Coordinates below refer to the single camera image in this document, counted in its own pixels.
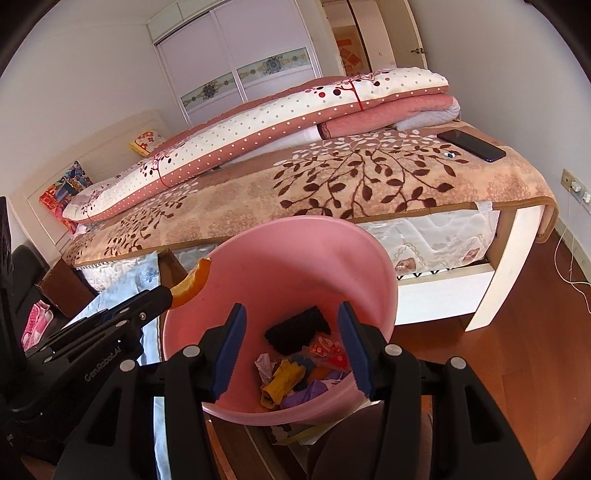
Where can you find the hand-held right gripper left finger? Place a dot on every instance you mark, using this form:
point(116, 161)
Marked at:
point(231, 350)

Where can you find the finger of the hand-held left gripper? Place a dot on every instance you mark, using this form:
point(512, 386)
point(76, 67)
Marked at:
point(138, 300)
point(129, 325)

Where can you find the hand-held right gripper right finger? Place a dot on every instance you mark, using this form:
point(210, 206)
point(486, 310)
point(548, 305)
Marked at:
point(355, 350)

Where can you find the red white snack wrapper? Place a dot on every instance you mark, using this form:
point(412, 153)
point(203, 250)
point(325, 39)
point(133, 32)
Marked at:
point(340, 359)
point(321, 347)

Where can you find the purple cloth roll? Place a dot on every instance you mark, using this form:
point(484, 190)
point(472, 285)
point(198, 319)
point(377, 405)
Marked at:
point(314, 397)

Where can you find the pink plastic bucket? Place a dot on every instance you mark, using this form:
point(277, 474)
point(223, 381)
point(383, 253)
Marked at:
point(286, 267)

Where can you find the light blue cloth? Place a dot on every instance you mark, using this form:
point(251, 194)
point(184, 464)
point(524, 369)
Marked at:
point(134, 281)

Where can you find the white crumpled tissue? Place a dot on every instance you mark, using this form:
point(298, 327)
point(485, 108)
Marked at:
point(267, 367)

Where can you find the brown wooden nightstand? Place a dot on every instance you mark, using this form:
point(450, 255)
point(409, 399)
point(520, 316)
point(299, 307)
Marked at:
point(67, 281)

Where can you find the pink bag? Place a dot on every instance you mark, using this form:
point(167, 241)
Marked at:
point(39, 323)

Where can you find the yellow printed book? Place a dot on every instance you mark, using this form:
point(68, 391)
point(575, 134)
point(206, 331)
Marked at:
point(295, 431)

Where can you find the black leather sofa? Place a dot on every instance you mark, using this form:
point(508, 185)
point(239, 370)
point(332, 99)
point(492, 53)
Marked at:
point(32, 277)

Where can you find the colourful patterned pillow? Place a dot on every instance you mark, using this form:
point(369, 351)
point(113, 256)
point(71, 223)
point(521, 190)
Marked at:
point(67, 189)

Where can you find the white quilted mattress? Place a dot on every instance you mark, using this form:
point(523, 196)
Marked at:
point(443, 240)

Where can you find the bed with brown blanket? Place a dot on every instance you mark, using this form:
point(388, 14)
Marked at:
point(111, 143)

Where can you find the yellow floral pillow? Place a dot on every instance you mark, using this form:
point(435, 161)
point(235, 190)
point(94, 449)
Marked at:
point(147, 141)

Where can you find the brown leaf print blanket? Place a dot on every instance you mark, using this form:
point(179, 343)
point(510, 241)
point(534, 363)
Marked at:
point(300, 184)

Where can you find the pink polka dot quilt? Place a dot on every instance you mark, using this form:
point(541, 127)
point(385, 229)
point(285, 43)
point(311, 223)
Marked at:
point(277, 120)

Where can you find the pink folded blanket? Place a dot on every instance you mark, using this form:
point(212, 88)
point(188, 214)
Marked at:
point(383, 117)

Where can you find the black smartphone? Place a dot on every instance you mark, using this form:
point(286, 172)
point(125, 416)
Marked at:
point(471, 145)

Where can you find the white folded sheet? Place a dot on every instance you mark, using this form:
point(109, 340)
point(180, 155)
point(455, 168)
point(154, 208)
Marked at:
point(434, 117)

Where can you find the white sliding door wardrobe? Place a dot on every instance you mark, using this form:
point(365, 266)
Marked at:
point(221, 50)

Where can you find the wall socket with charger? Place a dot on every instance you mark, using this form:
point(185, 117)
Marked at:
point(575, 184)

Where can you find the cream door frame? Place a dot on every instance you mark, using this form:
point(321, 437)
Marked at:
point(397, 32)

